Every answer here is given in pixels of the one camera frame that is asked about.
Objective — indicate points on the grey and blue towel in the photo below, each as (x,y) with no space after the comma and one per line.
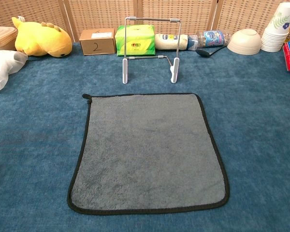
(147,149)

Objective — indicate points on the metal towel rack stand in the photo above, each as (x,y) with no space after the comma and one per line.
(125,72)

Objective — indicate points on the mayonnaise squeeze bottle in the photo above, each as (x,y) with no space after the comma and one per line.
(164,42)

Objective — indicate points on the brown cardboard box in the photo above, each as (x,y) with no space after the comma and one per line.
(97,46)

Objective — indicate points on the clear plastic water bottle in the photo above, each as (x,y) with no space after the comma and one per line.
(212,38)

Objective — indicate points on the beige lidded takeout container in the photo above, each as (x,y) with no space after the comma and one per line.
(2,36)

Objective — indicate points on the green tissue pack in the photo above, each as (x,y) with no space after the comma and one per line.
(140,43)

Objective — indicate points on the black ladle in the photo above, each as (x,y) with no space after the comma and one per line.
(203,53)

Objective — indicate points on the blue table carpet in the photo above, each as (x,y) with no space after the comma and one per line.
(38,145)

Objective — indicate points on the wicker folding screen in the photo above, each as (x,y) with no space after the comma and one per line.
(99,14)

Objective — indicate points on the beige bowl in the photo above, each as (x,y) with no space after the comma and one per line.
(244,42)

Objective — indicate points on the yellow plush toy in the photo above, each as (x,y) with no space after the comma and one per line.
(41,36)

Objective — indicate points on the white plastic bag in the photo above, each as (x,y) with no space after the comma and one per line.
(2,65)

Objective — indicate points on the stack of paper cups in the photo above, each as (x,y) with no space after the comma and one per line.
(275,36)

